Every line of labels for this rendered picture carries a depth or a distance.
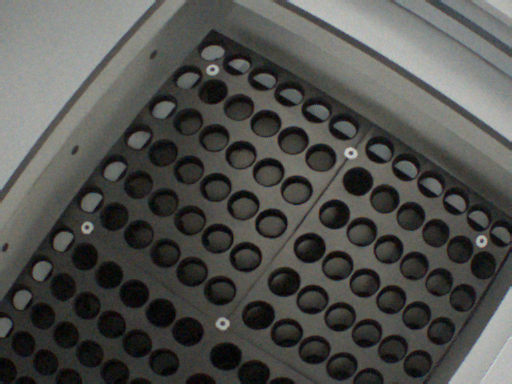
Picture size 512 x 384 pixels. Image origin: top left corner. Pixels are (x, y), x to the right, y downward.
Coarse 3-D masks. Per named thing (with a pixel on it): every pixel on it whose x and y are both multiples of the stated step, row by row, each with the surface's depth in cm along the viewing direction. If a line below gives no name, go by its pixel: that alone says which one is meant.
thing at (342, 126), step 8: (248, 64) 58; (264, 80) 58; (272, 80) 58; (288, 96) 57; (296, 96) 57; (296, 104) 57; (312, 112) 57; (320, 112) 57; (328, 112) 57; (336, 128) 56; (344, 128) 56; (352, 128) 56; (352, 136) 56; (376, 144) 56; (376, 152) 56; (384, 152) 56; (400, 168) 55; (408, 168) 55
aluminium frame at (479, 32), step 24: (408, 0) 47; (432, 0) 46; (456, 0) 44; (480, 0) 43; (504, 0) 43; (456, 24) 46; (480, 24) 44; (504, 24) 43; (480, 48) 46; (504, 48) 45
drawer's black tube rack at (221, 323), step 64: (192, 64) 52; (128, 128) 51; (192, 128) 54; (256, 128) 54; (128, 192) 54; (192, 192) 50; (256, 192) 50; (320, 192) 49; (384, 192) 52; (64, 256) 49; (128, 256) 49; (192, 256) 49; (256, 256) 52; (320, 256) 48; (384, 256) 51; (448, 256) 48; (64, 320) 48; (128, 320) 48; (192, 320) 48; (256, 320) 50; (320, 320) 47; (384, 320) 47; (448, 320) 47
